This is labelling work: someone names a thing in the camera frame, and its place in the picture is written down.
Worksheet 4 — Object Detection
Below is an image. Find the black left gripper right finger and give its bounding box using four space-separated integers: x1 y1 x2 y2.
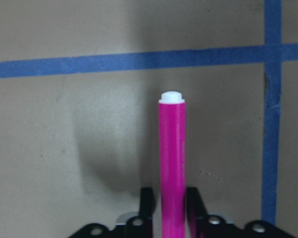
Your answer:
186 187 208 223

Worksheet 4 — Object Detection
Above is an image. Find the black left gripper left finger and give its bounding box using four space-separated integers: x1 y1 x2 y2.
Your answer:
139 187 156 220

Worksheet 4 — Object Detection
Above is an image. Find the pink highlighter pen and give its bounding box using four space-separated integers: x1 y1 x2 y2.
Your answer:
158 91 186 238

